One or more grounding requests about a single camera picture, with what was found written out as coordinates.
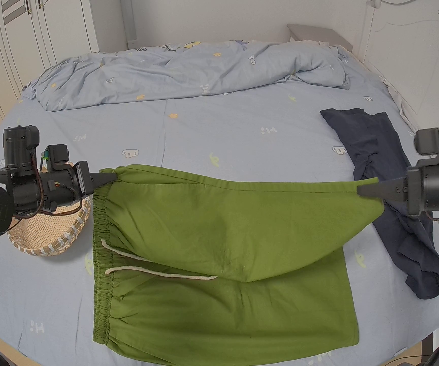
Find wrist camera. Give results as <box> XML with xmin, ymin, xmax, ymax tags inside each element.
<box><xmin>414</xmin><ymin>128</ymin><xmax>439</xmax><ymax>169</ymax></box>
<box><xmin>45</xmin><ymin>144</ymin><xmax>70</xmax><ymax>173</ymax></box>

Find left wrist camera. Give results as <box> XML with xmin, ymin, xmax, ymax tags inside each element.
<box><xmin>45</xmin><ymin>144</ymin><xmax>70</xmax><ymax>173</ymax></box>

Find grey bedside table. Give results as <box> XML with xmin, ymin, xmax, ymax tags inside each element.
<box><xmin>287</xmin><ymin>23</ymin><xmax>353</xmax><ymax>52</ymax></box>

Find bed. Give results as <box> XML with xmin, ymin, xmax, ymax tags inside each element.
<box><xmin>0</xmin><ymin>0</ymin><xmax>439</xmax><ymax>366</ymax></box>

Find pale blue quilt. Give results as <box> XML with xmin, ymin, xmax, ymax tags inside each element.
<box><xmin>22</xmin><ymin>40</ymin><xmax>351</xmax><ymax>112</ymax></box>

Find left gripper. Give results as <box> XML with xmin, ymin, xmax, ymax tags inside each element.
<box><xmin>38</xmin><ymin>161</ymin><xmax>118</xmax><ymax>209</ymax></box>

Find dark blue garment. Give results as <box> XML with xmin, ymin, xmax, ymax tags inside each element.
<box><xmin>319</xmin><ymin>108</ymin><xmax>439</xmax><ymax>300</ymax></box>

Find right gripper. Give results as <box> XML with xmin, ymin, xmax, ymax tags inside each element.
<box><xmin>356</xmin><ymin>163</ymin><xmax>439</xmax><ymax>216</ymax></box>

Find white wardrobe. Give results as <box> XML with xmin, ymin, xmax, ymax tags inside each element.
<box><xmin>0</xmin><ymin>0</ymin><xmax>100</xmax><ymax>129</ymax></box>

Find round woven basket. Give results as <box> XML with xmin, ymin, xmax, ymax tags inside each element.
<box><xmin>7</xmin><ymin>160</ymin><xmax>92</xmax><ymax>257</ymax></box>

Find green shorts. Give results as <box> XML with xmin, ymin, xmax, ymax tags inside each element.
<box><xmin>91</xmin><ymin>165</ymin><xmax>385</xmax><ymax>366</ymax></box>

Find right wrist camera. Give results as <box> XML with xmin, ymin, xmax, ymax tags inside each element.
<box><xmin>414</xmin><ymin>128</ymin><xmax>439</xmax><ymax>169</ymax></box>

